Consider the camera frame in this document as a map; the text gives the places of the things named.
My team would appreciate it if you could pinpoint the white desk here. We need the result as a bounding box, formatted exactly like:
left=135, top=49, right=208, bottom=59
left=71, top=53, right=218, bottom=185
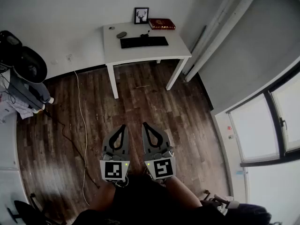
left=103, top=22, right=193, bottom=100

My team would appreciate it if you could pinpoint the white vertical pipe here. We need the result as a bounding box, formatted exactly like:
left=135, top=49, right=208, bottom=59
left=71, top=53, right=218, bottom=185
left=185, top=0, right=265, bottom=82
left=182, top=0, right=237, bottom=76

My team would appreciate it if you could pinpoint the black framed window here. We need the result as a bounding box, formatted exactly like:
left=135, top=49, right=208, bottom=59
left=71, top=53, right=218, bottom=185
left=226, top=62, right=300, bottom=167

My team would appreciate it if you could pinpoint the red hardcover book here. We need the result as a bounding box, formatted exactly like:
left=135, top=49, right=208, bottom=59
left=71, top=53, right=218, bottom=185
left=147, top=18, right=176, bottom=30

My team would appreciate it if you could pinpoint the black framed deer picture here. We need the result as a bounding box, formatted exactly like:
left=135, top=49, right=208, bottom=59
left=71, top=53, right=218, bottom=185
left=134, top=7, right=150, bottom=25

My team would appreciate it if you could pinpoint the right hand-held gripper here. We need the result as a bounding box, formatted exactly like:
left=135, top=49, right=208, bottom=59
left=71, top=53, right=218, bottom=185
left=142, top=122, right=177, bottom=180

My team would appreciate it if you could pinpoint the black floor cable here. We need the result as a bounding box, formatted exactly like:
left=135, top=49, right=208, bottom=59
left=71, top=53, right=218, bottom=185
left=43, top=109, right=101, bottom=189

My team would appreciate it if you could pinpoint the person's left forearm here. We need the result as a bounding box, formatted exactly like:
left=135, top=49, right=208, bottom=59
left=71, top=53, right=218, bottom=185
left=89, top=183, right=117, bottom=212

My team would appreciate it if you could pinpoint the black office chair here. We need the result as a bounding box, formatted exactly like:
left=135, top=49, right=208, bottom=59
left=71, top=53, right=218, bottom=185
left=7, top=199, right=61, bottom=225

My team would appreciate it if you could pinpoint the person's black clothing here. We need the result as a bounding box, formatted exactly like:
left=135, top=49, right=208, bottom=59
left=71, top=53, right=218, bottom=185
left=72, top=173, right=272, bottom=225

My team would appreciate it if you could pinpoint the person's right forearm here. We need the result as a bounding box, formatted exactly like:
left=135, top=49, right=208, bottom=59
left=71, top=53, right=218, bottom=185
left=164, top=177, right=203, bottom=208

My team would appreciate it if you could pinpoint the black keyboard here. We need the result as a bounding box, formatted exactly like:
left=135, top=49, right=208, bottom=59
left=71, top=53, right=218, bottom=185
left=120, top=36, right=169, bottom=49

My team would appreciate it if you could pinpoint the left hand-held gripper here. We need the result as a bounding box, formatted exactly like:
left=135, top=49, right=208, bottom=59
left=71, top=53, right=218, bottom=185
left=99, top=124, right=131, bottom=188

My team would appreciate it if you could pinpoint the white floor cable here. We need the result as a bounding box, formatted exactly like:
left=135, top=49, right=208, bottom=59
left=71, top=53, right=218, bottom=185
left=74, top=70, right=90, bottom=206

